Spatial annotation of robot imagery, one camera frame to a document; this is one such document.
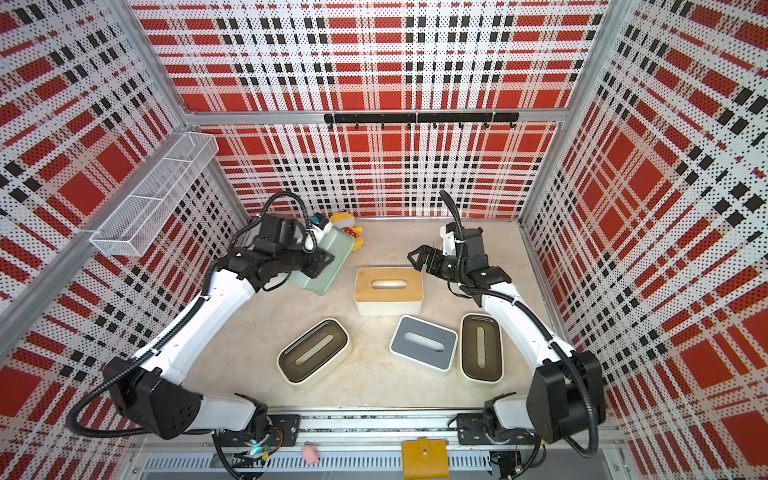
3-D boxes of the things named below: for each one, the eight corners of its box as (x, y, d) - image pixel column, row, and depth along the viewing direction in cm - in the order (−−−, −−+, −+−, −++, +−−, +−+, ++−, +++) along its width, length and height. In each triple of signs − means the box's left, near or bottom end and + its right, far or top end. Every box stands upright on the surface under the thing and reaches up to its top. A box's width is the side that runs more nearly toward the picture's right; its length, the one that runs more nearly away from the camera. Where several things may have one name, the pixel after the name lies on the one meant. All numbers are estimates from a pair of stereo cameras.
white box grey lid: (386, 357, 87) (385, 351, 83) (399, 321, 95) (399, 313, 90) (449, 379, 83) (451, 373, 79) (458, 340, 90) (460, 332, 86)
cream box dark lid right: (460, 387, 82) (464, 380, 77) (453, 323, 94) (455, 313, 89) (507, 387, 82) (514, 380, 77) (493, 323, 94) (498, 313, 89)
